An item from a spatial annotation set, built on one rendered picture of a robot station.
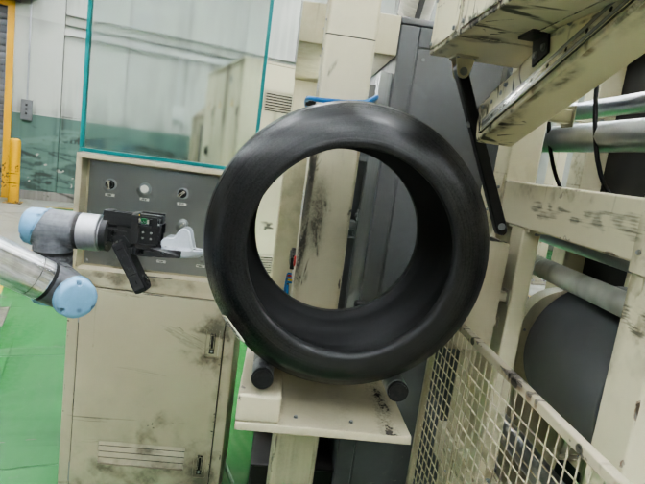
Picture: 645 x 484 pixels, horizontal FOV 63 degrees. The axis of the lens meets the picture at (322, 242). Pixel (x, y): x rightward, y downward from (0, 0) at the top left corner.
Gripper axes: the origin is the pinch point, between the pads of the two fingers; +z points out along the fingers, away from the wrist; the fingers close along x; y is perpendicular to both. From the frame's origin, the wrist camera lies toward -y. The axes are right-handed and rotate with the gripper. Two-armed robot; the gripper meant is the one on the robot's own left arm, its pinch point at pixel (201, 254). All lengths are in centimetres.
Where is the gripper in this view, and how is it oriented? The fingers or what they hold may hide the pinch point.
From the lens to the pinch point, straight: 112.7
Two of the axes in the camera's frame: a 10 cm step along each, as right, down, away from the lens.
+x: -0.7, -1.7, 9.8
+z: 9.9, 1.2, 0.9
